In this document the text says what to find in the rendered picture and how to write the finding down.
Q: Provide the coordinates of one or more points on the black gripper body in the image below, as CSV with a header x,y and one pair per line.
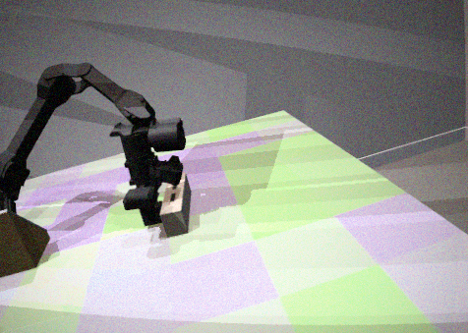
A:
x,y
144,195

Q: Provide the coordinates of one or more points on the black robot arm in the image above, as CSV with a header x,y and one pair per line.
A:
x,y
54,88

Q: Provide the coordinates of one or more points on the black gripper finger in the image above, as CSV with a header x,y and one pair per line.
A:
x,y
149,212
157,187

